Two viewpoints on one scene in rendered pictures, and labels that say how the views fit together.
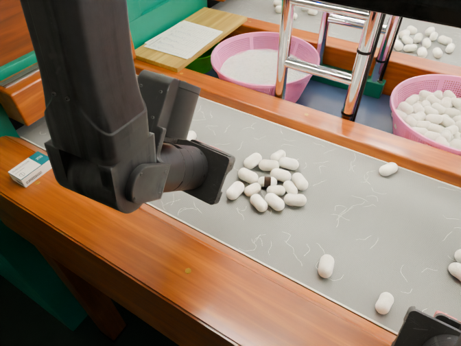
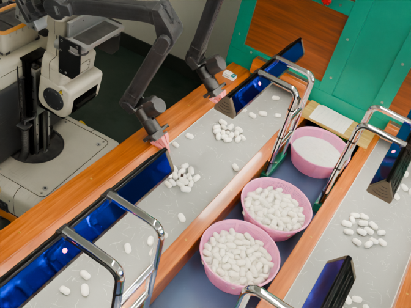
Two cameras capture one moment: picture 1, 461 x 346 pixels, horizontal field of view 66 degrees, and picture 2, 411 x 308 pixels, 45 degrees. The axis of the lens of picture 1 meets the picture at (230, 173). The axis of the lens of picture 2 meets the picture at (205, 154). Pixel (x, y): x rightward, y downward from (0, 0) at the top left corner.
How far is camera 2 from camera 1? 1.87 m
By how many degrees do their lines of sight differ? 56
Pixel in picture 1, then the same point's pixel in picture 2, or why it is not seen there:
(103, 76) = (196, 38)
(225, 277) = (185, 111)
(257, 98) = not seen: hidden behind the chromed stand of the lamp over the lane
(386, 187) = (225, 165)
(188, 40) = (328, 120)
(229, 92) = not seen: hidden behind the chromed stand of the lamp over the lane
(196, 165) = (209, 84)
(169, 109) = (210, 62)
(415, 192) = (223, 173)
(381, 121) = not seen: hidden behind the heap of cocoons
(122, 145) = (191, 49)
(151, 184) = (191, 63)
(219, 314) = (174, 108)
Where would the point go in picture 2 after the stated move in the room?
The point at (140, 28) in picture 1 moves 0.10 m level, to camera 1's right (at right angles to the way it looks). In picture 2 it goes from (326, 98) to (331, 111)
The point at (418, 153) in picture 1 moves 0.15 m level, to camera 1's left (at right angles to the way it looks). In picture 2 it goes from (243, 175) to (240, 149)
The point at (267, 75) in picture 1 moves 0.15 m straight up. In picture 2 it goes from (311, 153) to (323, 126)
